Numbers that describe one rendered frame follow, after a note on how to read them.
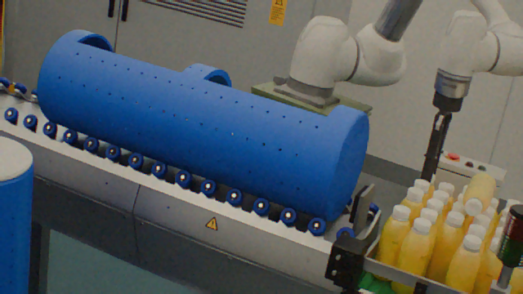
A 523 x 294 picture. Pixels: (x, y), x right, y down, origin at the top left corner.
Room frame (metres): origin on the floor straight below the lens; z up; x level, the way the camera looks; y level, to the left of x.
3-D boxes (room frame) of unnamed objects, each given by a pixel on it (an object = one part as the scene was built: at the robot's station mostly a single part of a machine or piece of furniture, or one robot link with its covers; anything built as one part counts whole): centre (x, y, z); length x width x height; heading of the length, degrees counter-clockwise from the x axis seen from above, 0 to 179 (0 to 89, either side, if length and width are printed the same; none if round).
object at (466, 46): (1.80, -0.46, 1.44); 0.13 x 0.11 x 0.16; 109
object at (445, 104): (1.80, -0.45, 1.26); 0.08 x 0.07 x 0.09; 158
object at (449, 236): (1.56, -0.48, 0.98); 0.07 x 0.07 x 0.16
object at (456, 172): (1.88, -0.58, 1.05); 0.20 x 0.10 x 0.10; 68
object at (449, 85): (1.80, -0.45, 1.33); 0.09 x 0.09 x 0.06
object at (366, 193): (1.69, -0.28, 0.99); 0.10 x 0.02 x 0.12; 158
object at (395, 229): (1.54, -0.35, 0.98); 0.07 x 0.07 x 0.16
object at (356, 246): (1.48, -0.24, 0.95); 0.10 x 0.07 x 0.10; 158
